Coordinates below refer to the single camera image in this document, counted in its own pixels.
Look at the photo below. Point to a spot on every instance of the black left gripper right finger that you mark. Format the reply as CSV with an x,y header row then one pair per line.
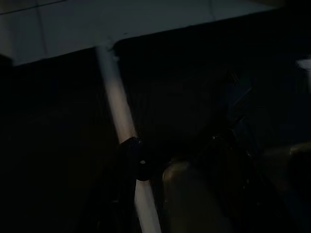
x,y
233,170

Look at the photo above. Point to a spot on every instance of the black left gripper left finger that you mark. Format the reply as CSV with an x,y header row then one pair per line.
x,y
131,160

